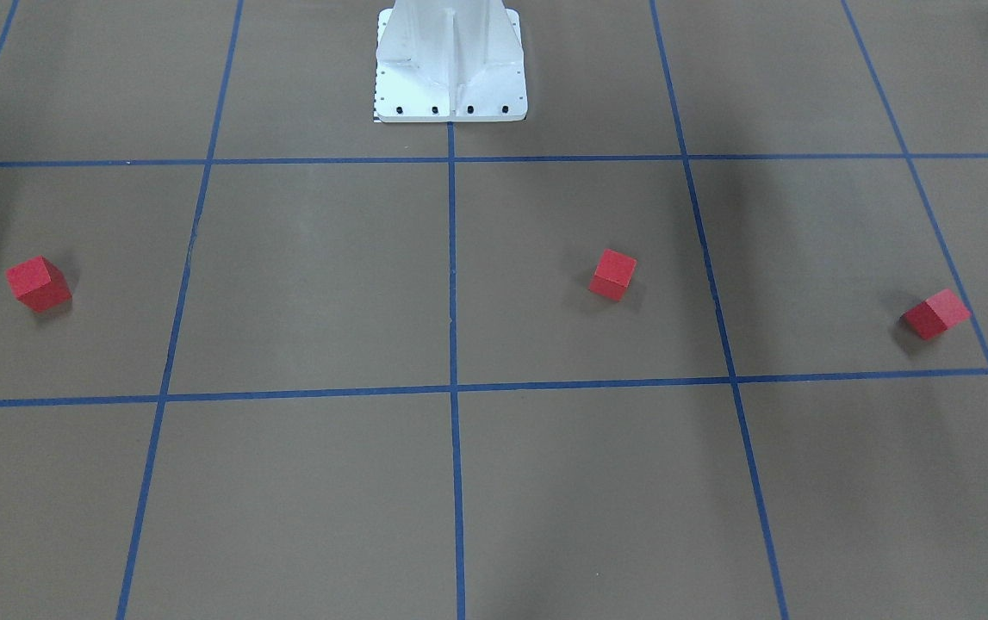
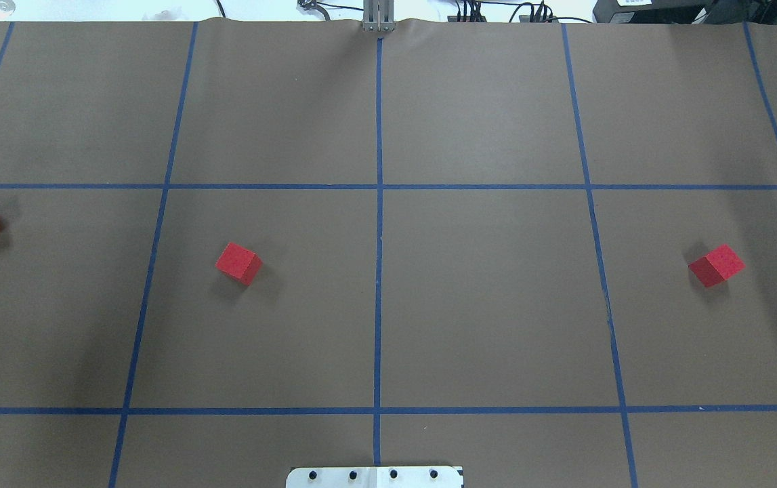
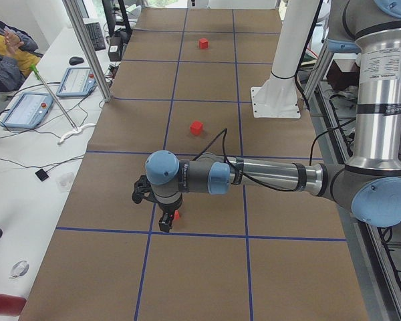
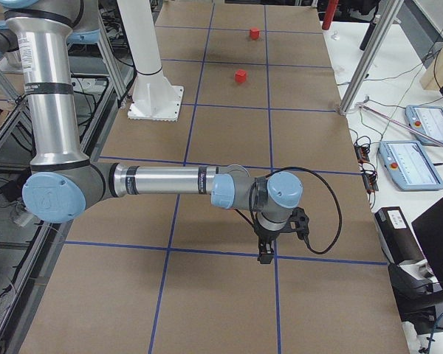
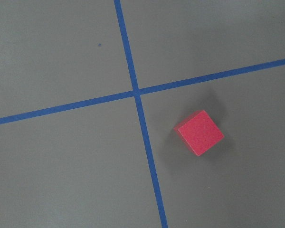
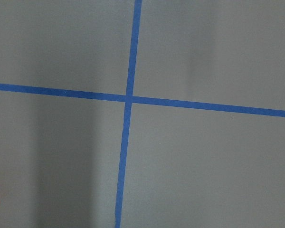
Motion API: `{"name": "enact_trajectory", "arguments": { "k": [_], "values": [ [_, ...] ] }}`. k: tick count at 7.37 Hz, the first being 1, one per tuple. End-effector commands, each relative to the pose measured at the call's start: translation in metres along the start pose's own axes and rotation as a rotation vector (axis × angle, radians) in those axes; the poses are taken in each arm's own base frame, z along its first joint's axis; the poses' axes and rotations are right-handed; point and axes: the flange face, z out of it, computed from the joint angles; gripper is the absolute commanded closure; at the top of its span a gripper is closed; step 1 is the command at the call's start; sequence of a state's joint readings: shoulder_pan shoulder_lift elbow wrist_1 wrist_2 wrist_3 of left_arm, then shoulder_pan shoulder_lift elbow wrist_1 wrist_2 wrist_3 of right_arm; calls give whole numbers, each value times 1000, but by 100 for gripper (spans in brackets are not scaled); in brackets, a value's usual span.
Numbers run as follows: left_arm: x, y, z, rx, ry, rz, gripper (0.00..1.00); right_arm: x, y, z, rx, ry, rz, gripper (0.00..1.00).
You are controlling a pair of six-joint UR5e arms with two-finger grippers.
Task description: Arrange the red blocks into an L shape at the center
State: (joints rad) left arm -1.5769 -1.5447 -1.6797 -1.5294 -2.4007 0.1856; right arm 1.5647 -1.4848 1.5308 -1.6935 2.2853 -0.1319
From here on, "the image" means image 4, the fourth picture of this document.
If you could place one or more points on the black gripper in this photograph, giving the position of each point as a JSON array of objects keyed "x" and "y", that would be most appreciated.
[{"x": 266, "y": 236}]

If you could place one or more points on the red cube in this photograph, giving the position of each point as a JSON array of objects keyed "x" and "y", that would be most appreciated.
[
  {"x": 254, "y": 33},
  {"x": 240, "y": 76}
]

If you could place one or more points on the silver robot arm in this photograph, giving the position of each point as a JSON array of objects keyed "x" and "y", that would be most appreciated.
[
  {"x": 10, "y": 58},
  {"x": 64, "y": 183}
]

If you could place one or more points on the black box with label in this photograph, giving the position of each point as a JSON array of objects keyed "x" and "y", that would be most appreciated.
[{"x": 396, "y": 237}]

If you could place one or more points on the near teach pendant tablet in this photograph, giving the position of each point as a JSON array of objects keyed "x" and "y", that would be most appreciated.
[{"x": 409, "y": 166}]

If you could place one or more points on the teach pendant tablet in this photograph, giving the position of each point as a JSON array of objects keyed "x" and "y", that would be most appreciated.
[
  {"x": 427, "y": 120},
  {"x": 409, "y": 166}
]

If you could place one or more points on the black computer monitor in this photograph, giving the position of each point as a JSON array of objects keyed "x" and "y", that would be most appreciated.
[{"x": 428, "y": 228}]

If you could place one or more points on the far teach pendant tablet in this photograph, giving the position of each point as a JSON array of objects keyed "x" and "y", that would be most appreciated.
[{"x": 427, "y": 120}]

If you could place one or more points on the red cylinder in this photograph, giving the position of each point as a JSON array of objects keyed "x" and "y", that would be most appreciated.
[{"x": 329, "y": 14}]

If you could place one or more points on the white pedestal column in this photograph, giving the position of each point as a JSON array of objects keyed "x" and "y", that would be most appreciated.
[{"x": 153, "y": 97}]

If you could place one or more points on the aluminium frame post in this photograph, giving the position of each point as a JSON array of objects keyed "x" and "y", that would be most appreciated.
[{"x": 377, "y": 37}]

